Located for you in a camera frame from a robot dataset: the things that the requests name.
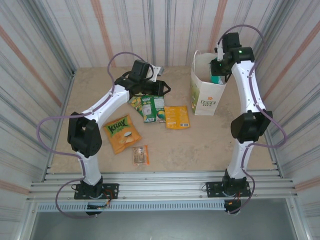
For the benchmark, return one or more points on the teal snack packet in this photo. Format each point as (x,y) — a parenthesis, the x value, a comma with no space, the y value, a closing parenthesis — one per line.
(217,79)

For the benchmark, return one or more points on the yellow green snack pouch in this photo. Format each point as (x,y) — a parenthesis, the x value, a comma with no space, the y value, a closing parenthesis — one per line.
(135,102)

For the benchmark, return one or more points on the green snack pouch white label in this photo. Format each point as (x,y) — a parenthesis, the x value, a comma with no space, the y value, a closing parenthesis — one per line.
(150,110)

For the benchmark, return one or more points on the orange snack pouch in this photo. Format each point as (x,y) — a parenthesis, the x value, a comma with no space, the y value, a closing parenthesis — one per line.
(176,116)

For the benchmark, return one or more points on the orange Krax chips bag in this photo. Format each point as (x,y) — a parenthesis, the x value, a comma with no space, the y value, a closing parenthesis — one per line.
(120,132)

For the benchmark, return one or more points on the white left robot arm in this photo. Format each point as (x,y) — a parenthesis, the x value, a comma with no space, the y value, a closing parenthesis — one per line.
(87,140)

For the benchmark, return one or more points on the small clear orange snack pack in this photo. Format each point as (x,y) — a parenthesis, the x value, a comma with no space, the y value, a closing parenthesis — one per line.
(140,155)

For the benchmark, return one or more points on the aluminium rail frame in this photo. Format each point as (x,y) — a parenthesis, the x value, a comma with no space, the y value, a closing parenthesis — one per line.
(162,185)

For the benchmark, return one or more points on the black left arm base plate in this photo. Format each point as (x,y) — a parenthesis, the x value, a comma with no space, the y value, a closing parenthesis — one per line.
(112,188)

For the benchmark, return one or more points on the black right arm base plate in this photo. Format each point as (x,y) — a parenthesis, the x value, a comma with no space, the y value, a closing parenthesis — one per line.
(212,188)

